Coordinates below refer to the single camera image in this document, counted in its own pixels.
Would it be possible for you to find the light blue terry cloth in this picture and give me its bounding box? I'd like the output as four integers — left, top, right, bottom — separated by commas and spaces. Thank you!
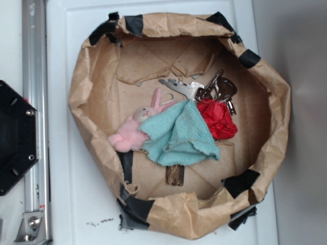
139, 100, 220, 166

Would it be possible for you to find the pink plush bunny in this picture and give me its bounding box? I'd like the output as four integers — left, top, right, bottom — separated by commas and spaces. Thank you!
108, 88, 177, 153

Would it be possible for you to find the small brown wooden block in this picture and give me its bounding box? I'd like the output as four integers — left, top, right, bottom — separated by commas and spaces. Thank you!
166, 165, 184, 186

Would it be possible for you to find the crumpled red paper ball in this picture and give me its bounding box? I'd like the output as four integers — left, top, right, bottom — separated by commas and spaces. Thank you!
198, 100, 238, 140

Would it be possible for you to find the silver key bunch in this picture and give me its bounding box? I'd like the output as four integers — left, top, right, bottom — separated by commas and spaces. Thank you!
159, 70, 238, 116

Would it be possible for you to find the brown paper bag bin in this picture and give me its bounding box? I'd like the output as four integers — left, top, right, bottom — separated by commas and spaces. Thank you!
68, 13, 291, 240

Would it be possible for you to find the white plastic tray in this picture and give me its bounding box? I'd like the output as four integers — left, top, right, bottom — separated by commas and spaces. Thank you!
46, 0, 279, 245

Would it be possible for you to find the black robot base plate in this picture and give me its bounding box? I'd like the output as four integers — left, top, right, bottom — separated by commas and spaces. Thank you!
0, 80, 37, 196

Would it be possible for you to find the aluminium extrusion rail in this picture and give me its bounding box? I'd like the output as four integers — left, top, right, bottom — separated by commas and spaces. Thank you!
14, 1, 52, 244

